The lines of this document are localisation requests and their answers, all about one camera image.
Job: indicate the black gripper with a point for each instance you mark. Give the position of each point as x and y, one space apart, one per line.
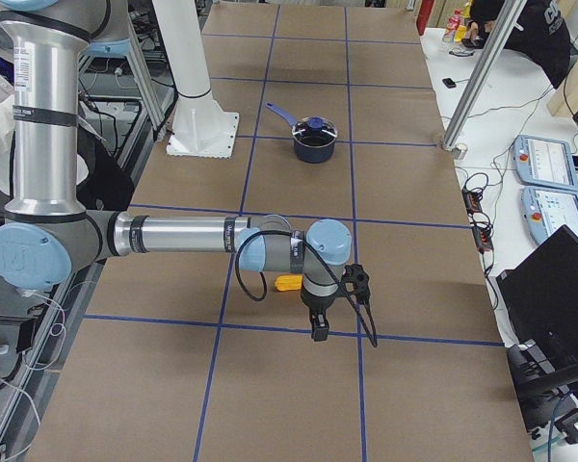
317 304

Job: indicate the glass pot lid blue knob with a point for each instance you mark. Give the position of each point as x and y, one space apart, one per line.
314 125

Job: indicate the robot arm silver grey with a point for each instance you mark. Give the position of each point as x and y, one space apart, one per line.
48 234

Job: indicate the yellow toy corn cob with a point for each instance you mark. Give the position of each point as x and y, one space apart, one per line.
288 283

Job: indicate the black orange usb hub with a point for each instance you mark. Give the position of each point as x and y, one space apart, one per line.
479 221

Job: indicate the dark blue saucepan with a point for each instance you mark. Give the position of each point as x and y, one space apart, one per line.
313 149

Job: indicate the small metal cylinder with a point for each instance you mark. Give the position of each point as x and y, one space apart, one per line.
460 150

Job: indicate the black monitor stand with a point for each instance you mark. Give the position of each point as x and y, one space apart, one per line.
547 393

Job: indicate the black laptop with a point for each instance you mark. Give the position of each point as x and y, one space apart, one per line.
541 293

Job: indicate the lower teach pendant blue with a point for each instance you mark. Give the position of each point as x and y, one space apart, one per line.
546 210

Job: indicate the teach pendant blue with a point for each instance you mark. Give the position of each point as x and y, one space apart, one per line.
546 210
544 162

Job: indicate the upper teach pendant blue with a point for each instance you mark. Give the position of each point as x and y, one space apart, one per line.
544 162

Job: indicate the person in black shirt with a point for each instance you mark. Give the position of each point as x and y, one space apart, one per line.
540 33

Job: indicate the white pedestal column with base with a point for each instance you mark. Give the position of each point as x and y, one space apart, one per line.
200 126

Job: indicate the aluminium frame post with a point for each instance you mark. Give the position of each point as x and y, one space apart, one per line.
495 43

